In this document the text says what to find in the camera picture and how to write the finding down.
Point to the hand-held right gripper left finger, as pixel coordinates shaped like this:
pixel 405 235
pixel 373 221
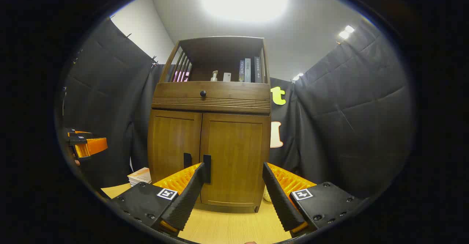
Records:
pixel 188 196

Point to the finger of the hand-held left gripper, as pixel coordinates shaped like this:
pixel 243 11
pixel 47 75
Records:
pixel 93 147
pixel 75 130

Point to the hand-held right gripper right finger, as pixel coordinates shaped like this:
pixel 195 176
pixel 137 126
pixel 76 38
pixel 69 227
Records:
pixel 280 196

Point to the wooden cabinet door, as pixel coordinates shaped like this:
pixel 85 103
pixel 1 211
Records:
pixel 172 137
pixel 238 145

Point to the wooden double-door shoe cabinet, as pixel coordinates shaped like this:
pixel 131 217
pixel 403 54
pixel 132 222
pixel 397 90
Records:
pixel 242 105

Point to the yellow fluffy ball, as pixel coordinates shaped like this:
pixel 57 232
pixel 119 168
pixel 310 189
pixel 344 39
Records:
pixel 267 196

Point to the white book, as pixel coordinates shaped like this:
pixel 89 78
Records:
pixel 140 174
pixel 141 183

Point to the pink books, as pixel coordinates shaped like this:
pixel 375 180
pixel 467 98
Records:
pixel 181 76

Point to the small ceiling spotlight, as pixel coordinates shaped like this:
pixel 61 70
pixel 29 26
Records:
pixel 297 77
pixel 346 32

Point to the white pump bottle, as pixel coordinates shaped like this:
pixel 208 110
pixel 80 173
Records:
pixel 214 77

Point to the small white box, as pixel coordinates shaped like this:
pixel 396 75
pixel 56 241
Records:
pixel 227 77

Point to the grey book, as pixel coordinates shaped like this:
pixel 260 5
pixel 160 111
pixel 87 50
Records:
pixel 247 70

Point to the thin dark book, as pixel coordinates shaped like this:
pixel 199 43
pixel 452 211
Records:
pixel 242 71

